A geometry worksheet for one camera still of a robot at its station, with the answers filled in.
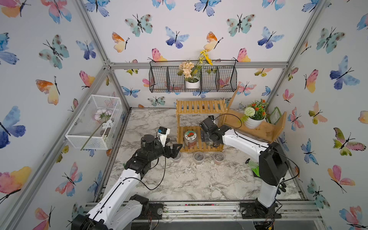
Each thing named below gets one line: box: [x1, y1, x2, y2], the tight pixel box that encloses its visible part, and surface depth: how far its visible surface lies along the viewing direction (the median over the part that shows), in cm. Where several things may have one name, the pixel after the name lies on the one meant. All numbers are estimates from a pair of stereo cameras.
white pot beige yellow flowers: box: [177, 49, 214, 90], surface depth 86 cm
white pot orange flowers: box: [241, 98, 269, 130], surface depth 92 cm
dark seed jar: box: [193, 151, 205, 165], surface depth 89 cm
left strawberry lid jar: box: [184, 130, 197, 148], surface depth 93 cm
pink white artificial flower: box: [80, 109, 115, 151], surface depth 74 cm
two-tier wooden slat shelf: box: [175, 99, 228, 153], surface depth 88 cm
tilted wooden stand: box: [221, 86, 288, 144], surface depth 100 cm
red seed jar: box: [213, 151, 225, 165], surface depth 88 cm
